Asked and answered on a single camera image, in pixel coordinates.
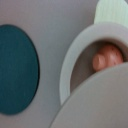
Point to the small pink pot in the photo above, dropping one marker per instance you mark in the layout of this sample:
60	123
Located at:
97	47

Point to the large grey frying pan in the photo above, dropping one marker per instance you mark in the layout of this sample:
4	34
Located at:
100	102

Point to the pink toy stove top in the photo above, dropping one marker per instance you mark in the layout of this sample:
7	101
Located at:
52	25

